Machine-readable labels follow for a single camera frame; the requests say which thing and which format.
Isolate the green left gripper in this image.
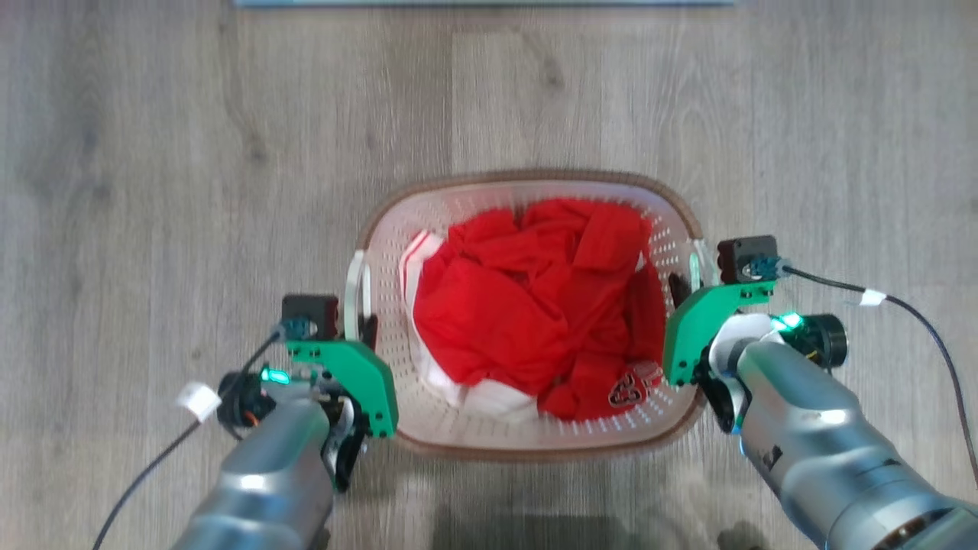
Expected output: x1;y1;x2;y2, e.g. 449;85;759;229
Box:
287;312;400;493

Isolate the red and white garment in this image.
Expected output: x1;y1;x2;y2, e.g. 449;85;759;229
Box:
398;198;668;423

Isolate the white plastic laundry basket brown rim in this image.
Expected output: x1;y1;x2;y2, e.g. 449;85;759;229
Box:
345;169;720;464

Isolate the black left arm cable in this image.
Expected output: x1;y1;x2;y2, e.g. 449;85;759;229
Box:
92;328;285;550

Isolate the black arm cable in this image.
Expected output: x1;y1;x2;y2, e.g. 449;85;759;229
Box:
92;328;285;550
781;264;978;488

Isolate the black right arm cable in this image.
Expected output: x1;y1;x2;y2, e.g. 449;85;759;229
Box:
781;264;978;488

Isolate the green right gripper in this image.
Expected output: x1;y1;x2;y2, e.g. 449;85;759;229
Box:
662;273;777;433

